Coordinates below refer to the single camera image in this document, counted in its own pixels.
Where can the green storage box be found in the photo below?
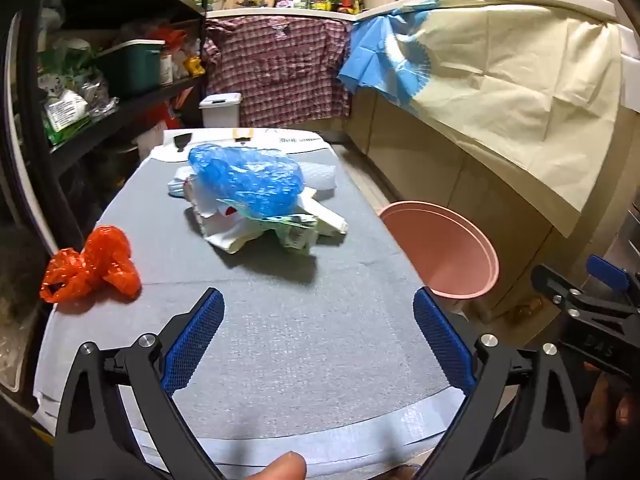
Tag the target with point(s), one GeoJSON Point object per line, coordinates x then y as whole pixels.
{"type": "Point", "coordinates": [130, 67]}

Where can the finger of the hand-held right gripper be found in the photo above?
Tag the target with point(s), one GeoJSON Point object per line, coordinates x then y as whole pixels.
{"type": "Point", "coordinates": [607, 272]}
{"type": "Point", "coordinates": [555, 285]}

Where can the red plaid shirt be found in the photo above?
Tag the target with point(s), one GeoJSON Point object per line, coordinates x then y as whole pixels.
{"type": "Point", "coordinates": [280, 70]}

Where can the orange printed box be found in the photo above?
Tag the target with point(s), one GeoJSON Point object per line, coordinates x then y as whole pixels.
{"type": "Point", "coordinates": [165, 116]}

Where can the pink plastic bucket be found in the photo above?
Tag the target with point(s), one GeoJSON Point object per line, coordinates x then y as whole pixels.
{"type": "Point", "coordinates": [440, 250]}

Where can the white labelled jar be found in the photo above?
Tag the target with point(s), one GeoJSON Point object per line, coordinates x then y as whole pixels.
{"type": "Point", "coordinates": [166, 67]}

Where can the person's right hand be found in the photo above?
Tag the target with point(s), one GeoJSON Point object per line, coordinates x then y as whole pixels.
{"type": "Point", "coordinates": [627, 410]}

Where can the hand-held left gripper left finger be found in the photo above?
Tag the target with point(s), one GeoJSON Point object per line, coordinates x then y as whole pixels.
{"type": "Point", "coordinates": [200, 340]}

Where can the orange plastic bag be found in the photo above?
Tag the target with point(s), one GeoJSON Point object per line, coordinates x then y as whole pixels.
{"type": "Point", "coordinates": [107, 255]}

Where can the green printed wrapper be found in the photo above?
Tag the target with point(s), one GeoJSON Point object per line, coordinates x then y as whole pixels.
{"type": "Point", "coordinates": [295, 230]}

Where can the white bubble wrap sheet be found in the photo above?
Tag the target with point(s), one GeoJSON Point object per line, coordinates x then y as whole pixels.
{"type": "Point", "coordinates": [320, 177]}

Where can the white printed tablecloth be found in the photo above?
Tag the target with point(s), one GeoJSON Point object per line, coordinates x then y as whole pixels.
{"type": "Point", "coordinates": [280, 140]}

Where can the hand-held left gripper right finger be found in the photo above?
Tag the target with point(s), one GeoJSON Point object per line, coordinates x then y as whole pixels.
{"type": "Point", "coordinates": [442, 340]}

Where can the yellow figurine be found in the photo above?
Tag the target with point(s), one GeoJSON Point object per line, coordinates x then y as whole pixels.
{"type": "Point", "coordinates": [195, 66]}

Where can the green vegetable bag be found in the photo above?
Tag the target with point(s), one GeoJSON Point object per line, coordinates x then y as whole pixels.
{"type": "Point", "coordinates": [62, 115]}

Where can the stainless steel appliance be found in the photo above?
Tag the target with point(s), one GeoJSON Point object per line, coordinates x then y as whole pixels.
{"type": "Point", "coordinates": [629, 240]}

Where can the cream cloth blue fan print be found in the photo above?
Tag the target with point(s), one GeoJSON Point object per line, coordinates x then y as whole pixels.
{"type": "Point", "coordinates": [500, 85]}

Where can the person's left hand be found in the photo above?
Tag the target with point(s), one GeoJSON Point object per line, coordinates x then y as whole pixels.
{"type": "Point", "coordinates": [282, 466]}

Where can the black shelf rack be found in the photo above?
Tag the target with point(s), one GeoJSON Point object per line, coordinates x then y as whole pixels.
{"type": "Point", "coordinates": [125, 110]}

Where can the brown bottle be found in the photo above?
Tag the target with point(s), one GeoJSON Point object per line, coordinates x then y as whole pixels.
{"type": "Point", "coordinates": [526, 307]}

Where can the beige kitchen cabinet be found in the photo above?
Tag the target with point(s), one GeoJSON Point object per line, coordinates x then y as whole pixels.
{"type": "Point", "coordinates": [450, 170]}

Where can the white plastic bag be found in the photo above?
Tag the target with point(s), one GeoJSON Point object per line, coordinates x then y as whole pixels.
{"type": "Point", "coordinates": [225, 232]}

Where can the white pedal bin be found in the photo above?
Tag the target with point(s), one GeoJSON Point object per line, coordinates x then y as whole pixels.
{"type": "Point", "coordinates": [220, 110]}

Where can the blue plastic bag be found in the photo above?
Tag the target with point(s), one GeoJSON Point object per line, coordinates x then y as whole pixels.
{"type": "Point", "coordinates": [245, 180]}

